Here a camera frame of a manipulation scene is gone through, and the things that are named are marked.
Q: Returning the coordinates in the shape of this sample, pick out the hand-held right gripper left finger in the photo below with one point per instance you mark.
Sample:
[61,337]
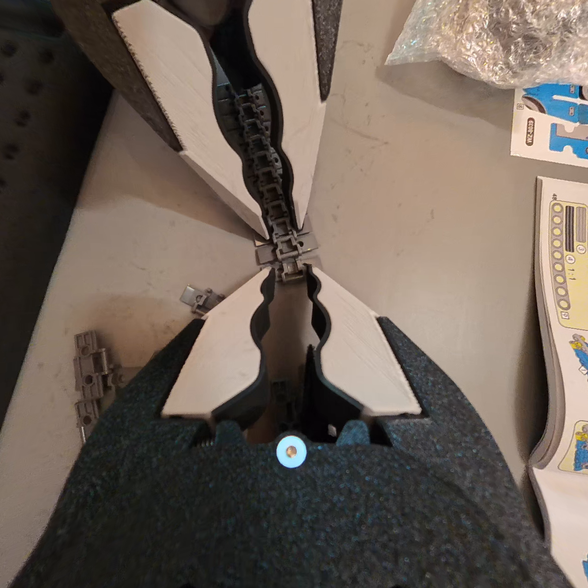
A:
[216,363]

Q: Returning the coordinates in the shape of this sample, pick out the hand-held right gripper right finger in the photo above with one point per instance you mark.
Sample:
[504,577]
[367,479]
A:
[367,363]

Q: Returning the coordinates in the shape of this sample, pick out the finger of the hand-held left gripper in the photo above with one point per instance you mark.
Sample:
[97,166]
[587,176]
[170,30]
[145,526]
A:
[294,69]
[183,92]

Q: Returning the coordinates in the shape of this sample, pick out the single grey track link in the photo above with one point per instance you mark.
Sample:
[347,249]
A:
[292,272]

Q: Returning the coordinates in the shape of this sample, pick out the pile of grey track pieces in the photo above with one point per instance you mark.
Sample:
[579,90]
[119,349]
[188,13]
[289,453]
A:
[92,367]

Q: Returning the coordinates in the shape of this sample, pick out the grey desk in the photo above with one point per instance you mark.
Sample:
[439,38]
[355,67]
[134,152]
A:
[413,229]

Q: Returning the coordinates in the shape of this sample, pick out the crumpled clear plastic bag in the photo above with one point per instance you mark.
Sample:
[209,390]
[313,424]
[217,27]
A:
[505,36]

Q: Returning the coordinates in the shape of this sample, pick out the building instruction booklet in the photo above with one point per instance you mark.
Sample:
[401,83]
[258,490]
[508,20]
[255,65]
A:
[565,275]

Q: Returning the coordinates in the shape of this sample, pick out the blue sticker sheet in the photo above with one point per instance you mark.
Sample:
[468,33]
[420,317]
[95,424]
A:
[546,133]

